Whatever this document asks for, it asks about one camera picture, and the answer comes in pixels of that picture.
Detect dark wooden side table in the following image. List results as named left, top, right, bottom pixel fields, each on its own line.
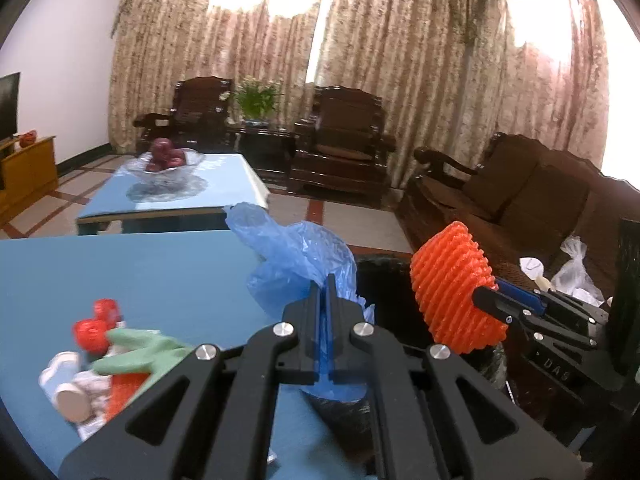
left=235, top=122, right=297, bottom=183

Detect wooden television cabinet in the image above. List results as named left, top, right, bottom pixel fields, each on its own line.
left=0, top=135, right=60, bottom=228

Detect white cylinder with tan end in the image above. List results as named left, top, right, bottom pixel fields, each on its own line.
left=53, top=381, right=99, bottom=423

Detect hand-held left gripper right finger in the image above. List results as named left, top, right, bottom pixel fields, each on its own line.
left=327, top=275, right=587, bottom=480

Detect green potted plant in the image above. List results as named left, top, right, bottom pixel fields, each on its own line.
left=232, top=76, right=283, bottom=128

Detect orange foam fruit net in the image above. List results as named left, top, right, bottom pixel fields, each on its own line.
left=410, top=221, right=509, bottom=356

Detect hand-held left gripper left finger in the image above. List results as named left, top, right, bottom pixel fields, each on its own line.
left=57, top=280, right=327, bottom=480

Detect pile of dark red fruit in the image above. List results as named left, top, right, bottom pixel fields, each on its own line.
left=145, top=137, right=187, bottom=173

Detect blue tablecloth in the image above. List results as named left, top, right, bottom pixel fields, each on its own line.
left=0, top=230, right=361, bottom=480

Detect light blue table cover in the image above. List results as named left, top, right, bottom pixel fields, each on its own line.
left=76, top=153, right=271, bottom=221

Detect black television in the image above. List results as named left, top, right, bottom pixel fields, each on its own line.
left=0, top=72, right=22, bottom=142

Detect glass fruit bowl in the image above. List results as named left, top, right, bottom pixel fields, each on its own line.
left=123, top=148, right=207, bottom=186

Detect coffee table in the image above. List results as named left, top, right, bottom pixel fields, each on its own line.
left=76, top=206, right=271, bottom=236

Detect brown wooden sofa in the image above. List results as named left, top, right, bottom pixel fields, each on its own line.
left=395, top=132, right=640, bottom=291

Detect black trash bin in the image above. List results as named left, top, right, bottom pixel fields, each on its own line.
left=302, top=254, right=531, bottom=463

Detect patterned beige curtains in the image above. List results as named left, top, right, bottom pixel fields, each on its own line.
left=107, top=0, right=615, bottom=201

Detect blue plastic bag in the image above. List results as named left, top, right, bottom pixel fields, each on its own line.
left=223, top=202, right=376, bottom=403

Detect white round object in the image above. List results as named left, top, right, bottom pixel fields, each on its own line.
left=519, top=257, right=553, bottom=291

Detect white plastic bag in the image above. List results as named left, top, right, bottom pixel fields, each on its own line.
left=550, top=236, right=608, bottom=307

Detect dark wooden armchair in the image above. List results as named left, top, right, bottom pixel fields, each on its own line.
left=289, top=85, right=397, bottom=196
left=132, top=76, right=236, bottom=156

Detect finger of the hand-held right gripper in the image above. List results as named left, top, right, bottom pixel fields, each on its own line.
left=471, top=286, right=599, bottom=352
left=497, top=279, right=609, bottom=323

